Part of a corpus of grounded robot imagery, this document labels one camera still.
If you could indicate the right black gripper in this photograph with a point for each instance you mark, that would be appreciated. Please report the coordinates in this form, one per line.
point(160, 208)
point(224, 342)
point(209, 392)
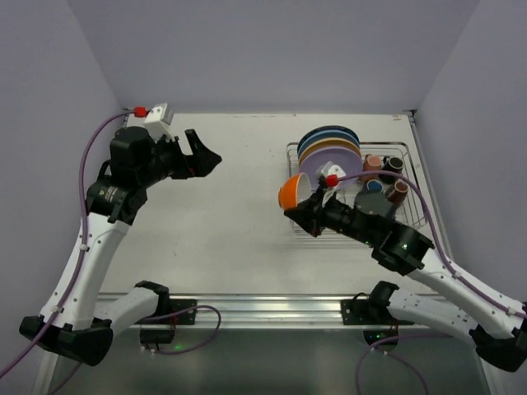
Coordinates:
point(319, 211)

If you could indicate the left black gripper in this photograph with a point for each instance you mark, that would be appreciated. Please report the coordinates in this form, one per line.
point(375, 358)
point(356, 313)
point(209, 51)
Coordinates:
point(184, 158)

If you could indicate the orange bowl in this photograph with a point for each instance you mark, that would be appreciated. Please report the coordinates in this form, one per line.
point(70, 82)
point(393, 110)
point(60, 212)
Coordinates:
point(294, 191)

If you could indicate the yellow plate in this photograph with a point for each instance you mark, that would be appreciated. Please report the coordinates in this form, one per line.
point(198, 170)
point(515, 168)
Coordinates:
point(329, 143)

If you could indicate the light blue plate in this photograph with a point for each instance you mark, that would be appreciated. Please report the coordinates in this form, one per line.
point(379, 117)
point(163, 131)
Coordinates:
point(324, 134)

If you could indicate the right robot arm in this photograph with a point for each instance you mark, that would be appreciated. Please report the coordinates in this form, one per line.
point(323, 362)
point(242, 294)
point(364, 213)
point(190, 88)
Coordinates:
point(473, 312)

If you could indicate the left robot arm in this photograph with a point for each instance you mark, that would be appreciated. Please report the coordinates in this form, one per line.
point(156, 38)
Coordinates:
point(69, 325)

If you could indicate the blue mug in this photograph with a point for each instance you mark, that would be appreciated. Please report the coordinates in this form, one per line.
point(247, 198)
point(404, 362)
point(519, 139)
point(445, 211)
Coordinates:
point(372, 186)

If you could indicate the pink mug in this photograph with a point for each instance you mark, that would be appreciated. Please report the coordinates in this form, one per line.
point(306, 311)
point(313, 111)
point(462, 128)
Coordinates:
point(372, 162)

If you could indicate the dark teal plate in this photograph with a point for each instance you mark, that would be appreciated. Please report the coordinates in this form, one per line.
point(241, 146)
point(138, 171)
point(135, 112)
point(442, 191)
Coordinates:
point(330, 128)

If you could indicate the black mug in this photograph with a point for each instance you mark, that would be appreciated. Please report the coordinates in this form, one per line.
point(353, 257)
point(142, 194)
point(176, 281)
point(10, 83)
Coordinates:
point(391, 164)

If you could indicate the maroon mug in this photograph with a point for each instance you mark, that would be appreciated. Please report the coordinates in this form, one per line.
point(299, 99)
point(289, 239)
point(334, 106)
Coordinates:
point(397, 192)

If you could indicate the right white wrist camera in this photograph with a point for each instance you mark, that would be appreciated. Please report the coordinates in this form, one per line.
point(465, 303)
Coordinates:
point(331, 173)

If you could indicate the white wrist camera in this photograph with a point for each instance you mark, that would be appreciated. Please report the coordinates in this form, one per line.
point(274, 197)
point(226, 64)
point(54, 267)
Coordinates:
point(331, 173)
point(157, 122)

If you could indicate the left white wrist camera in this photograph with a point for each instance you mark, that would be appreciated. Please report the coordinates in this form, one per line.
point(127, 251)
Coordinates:
point(157, 122)

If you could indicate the wire dish rack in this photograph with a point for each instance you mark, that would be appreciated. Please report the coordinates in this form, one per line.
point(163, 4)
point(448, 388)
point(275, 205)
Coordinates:
point(410, 212)

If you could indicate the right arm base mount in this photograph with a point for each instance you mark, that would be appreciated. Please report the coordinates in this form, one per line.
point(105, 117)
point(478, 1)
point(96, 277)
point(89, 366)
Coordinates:
point(355, 311)

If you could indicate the aluminium mounting rail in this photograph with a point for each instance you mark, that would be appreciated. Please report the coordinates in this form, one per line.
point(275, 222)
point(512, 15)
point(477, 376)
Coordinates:
point(275, 312)

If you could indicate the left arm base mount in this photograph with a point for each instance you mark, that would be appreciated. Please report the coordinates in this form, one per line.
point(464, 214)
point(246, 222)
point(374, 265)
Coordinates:
point(160, 329)

